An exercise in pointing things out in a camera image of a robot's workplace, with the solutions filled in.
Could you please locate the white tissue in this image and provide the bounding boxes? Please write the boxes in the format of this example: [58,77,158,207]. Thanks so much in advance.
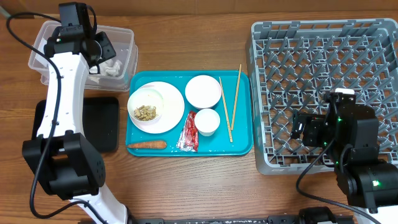
[90,59,123,77]

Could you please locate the brown food scraps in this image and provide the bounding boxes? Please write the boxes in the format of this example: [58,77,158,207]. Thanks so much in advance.
[134,105,158,121]

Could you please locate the white cup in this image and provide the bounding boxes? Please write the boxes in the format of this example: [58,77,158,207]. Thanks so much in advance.
[194,108,220,136]

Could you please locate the white medium bowl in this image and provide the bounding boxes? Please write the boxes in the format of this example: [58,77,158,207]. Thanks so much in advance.
[185,75,221,110]

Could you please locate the red foil wrapper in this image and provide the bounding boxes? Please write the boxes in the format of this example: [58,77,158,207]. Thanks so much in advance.
[177,111,199,152]

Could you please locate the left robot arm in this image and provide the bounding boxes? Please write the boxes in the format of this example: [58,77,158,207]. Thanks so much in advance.
[22,26,136,223]

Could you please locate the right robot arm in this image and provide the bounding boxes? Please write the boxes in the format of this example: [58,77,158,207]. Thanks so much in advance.
[291,104,397,223]

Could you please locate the grey dishwasher rack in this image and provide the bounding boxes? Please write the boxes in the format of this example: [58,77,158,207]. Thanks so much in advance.
[246,18,397,175]

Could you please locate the clear plastic storage bin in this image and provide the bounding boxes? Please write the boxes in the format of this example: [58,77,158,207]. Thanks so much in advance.
[28,21,138,91]

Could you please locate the black rectangular tray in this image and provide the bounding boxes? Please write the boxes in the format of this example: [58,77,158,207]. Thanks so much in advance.
[30,96,120,154]

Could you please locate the right wooden chopstick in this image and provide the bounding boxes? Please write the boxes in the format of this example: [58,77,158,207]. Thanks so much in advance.
[231,64,242,130]

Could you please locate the wooden chopstick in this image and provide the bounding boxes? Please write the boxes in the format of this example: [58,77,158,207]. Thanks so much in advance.
[219,77,233,143]
[231,64,242,130]

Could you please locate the left wooden chopstick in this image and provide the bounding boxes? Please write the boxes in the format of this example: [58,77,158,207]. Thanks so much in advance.
[219,77,233,143]

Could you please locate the large white plate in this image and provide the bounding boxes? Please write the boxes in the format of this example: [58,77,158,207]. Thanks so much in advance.
[130,82,185,134]

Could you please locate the teal serving tray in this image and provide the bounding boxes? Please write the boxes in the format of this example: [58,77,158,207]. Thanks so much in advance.
[126,70,254,157]

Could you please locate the orange carrot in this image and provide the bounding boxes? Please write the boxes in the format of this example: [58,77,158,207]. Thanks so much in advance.
[126,140,167,150]

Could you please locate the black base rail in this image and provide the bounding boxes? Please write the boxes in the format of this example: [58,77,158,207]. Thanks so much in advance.
[77,206,354,224]

